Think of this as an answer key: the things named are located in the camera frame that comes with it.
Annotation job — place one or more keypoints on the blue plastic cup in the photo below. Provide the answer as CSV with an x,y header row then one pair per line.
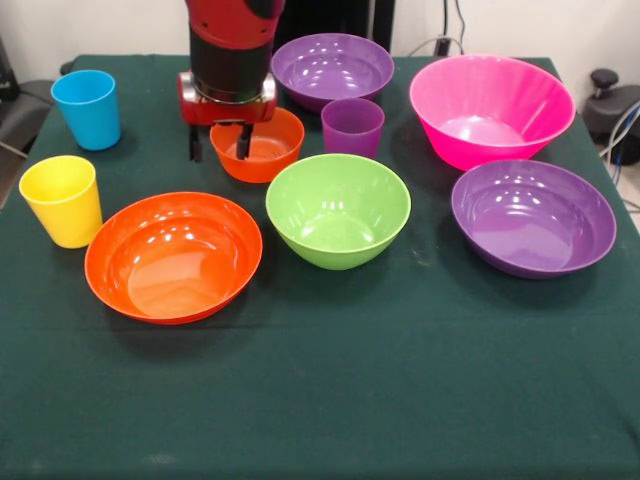
x,y
92,125

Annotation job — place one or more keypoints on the large orange bowl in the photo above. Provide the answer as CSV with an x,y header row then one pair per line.
x,y
170,260

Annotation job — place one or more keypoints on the large pink bowl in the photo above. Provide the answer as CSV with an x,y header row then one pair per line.
x,y
490,145

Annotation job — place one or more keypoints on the purple plastic cup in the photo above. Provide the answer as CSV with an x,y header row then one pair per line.
x,y
350,140

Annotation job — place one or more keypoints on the purple bowl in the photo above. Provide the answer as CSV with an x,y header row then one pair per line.
x,y
530,230
332,75

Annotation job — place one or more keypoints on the yellow plastic cup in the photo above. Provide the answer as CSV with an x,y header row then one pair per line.
x,y
62,220

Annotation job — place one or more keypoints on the dark green table cloth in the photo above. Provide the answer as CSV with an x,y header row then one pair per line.
x,y
320,375

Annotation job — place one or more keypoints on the black equipment with knob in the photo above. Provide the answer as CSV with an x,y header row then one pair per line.
x,y
607,115

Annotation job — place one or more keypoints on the black chair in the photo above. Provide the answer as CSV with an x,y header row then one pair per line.
x,y
22,115

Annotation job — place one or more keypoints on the green bowl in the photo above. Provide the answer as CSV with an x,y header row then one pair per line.
x,y
335,245

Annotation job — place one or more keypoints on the small orange bowl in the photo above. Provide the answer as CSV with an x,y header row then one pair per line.
x,y
280,160

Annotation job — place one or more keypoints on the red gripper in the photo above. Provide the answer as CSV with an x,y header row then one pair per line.
x,y
225,112

